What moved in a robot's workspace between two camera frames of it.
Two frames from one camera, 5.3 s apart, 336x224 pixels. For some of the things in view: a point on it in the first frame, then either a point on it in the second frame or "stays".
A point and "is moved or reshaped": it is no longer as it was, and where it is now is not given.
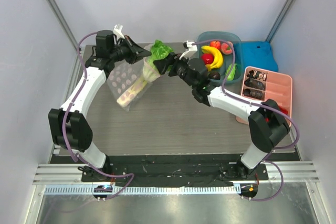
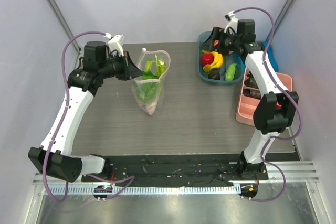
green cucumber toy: [230, 72] stays
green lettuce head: [158, 51] → [147, 87]
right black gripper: [171, 64] → [219, 40]
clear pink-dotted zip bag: [129, 82] is moved or reshaped
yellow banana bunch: [217, 55] stays
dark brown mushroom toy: [214, 75] stays
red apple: [207, 58] stays
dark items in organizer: [253, 82] stays
